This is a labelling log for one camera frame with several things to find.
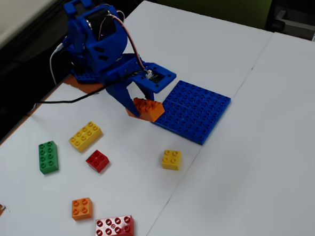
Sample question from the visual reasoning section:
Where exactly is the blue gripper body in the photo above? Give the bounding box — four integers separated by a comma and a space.
97, 52, 148, 90

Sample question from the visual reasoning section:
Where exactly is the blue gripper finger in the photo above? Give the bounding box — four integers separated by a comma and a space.
105, 80, 141, 120
131, 80, 156, 102

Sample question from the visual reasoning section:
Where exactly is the orange 2x4 toy brick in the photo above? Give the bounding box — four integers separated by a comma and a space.
125, 95, 166, 124

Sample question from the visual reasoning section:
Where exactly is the blue 8x8 stud baseplate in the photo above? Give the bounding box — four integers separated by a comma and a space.
151, 77, 234, 148

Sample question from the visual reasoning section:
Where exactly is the yellow 2x4 toy brick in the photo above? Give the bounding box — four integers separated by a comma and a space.
67, 120, 104, 154

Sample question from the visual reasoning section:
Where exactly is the red 2x2 toy brick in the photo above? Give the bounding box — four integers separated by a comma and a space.
85, 149, 111, 174

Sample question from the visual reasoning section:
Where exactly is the yellow 2x2 toy brick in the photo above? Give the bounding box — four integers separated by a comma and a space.
161, 148, 183, 172

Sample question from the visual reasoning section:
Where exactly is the green 2x4 toy brick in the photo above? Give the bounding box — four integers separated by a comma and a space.
37, 140, 59, 176

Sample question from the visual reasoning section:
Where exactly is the large green office chair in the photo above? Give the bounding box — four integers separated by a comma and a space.
154, 0, 281, 37

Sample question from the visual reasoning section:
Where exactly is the orange 2x2 toy brick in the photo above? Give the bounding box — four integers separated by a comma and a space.
70, 197, 94, 222

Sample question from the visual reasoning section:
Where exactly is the white side desk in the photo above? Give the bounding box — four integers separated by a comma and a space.
0, 0, 64, 62

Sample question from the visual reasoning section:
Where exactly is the red 2x4 toy brick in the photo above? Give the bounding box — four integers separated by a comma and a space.
93, 214, 135, 236

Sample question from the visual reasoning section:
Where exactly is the red white servo wire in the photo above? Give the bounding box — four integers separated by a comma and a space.
105, 9, 154, 82

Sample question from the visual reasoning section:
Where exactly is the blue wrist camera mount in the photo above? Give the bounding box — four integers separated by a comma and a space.
131, 60, 178, 96

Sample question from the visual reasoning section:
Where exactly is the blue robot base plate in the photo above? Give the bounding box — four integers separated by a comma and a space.
68, 65, 105, 86

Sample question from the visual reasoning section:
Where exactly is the black camera cable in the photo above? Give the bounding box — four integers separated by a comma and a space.
31, 72, 146, 107

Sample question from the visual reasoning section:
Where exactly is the white power cable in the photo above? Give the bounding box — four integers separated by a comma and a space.
48, 43, 67, 86

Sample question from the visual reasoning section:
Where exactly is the grey metal chair frame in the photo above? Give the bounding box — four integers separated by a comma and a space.
273, 6, 315, 45

